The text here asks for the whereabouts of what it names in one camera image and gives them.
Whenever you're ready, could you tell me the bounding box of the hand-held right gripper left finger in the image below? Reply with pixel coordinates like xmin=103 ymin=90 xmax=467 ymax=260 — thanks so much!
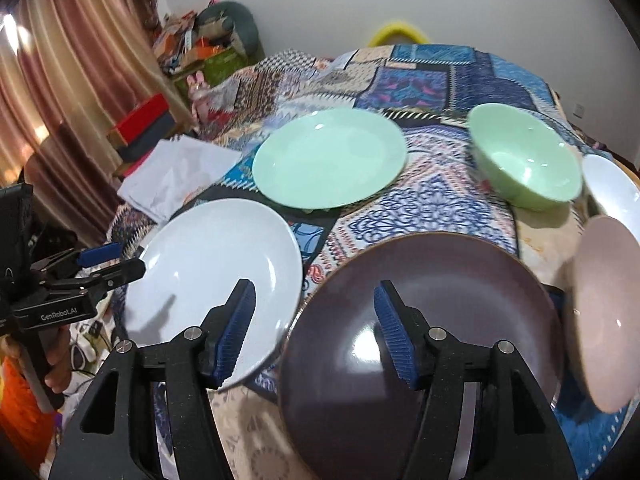
xmin=47 ymin=277 xmax=258 ymax=480

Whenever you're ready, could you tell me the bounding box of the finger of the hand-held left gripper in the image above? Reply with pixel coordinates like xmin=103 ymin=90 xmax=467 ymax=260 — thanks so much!
xmin=42 ymin=259 xmax=147 ymax=305
xmin=32 ymin=242 xmax=123 ymax=283

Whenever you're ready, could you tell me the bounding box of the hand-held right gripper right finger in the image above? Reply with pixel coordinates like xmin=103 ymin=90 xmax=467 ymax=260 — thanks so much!
xmin=372 ymin=280 xmax=583 ymax=480

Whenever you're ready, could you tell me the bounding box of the white plate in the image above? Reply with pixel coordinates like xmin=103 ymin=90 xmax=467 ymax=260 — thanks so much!
xmin=121 ymin=198 xmax=304 ymax=392

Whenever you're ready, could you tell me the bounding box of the dark purple plate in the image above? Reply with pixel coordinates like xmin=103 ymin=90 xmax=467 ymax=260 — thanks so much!
xmin=277 ymin=232 xmax=566 ymax=480

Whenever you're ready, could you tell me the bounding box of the mint green plate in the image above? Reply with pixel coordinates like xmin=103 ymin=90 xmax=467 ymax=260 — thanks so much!
xmin=251 ymin=108 xmax=408 ymax=210

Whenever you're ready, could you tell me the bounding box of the mint green bowl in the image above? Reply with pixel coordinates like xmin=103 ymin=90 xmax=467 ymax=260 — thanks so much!
xmin=467 ymin=103 xmax=584 ymax=211

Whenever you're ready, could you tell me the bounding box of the pink bowl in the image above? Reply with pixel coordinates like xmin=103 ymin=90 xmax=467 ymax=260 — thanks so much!
xmin=570 ymin=215 xmax=640 ymax=413

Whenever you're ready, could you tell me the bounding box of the person's left hand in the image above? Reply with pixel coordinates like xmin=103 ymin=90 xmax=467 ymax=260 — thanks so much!
xmin=44 ymin=327 xmax=75 ymax=401

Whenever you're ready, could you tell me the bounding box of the white folded cloth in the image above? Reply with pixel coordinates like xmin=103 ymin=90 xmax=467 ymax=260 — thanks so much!
xmin=116 ymin=139 xmax=244 ymax=224

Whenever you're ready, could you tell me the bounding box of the dark blue box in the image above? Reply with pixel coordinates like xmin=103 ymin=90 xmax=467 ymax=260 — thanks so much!
xmin=112 ymin=115 xmax=177 ymax=165

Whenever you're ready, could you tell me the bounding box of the red box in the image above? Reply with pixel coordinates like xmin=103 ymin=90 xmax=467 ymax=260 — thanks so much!
xmin=107 ymin=94 xmax=173 ymax=148

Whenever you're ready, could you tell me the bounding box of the pink bunny toy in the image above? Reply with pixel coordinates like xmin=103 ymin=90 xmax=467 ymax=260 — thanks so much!
xmin=186 ymin=72 xmax=215 ymax=122

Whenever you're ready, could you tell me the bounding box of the striped brown curtain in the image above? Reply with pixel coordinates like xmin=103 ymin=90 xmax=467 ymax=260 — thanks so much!
xmin=0 ymin=0 xmax=193 ymax=256

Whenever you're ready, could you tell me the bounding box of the green cardboard box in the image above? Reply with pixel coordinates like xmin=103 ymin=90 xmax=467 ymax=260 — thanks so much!
xmin=172 ymin=45 xmax=249 ymax=92

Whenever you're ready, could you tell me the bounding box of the green box of clutter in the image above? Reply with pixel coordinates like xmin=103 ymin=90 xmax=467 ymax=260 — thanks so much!
xmin=152 ymin=10 xmax=236 ymax=73

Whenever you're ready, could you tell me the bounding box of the patchwork printed blanket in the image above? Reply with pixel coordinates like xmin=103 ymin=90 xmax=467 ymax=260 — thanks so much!
xmin=105 ymin=42 xmax=640 ymax=480

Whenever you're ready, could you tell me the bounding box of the white patterned bowl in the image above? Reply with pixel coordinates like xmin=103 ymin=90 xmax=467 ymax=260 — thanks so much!
xmin=581 ymin=154 xmax=640 ymax=241

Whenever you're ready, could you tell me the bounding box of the dark green plush cushion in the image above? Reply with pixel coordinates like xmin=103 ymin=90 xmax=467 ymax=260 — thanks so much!
xmin=195 ymin=0 xmax=263 ymax=61

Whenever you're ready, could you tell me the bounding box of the yellow curved object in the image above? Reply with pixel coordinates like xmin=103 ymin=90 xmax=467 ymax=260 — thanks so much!
xmin=367 ymin=21 xmax=431 ymax=47

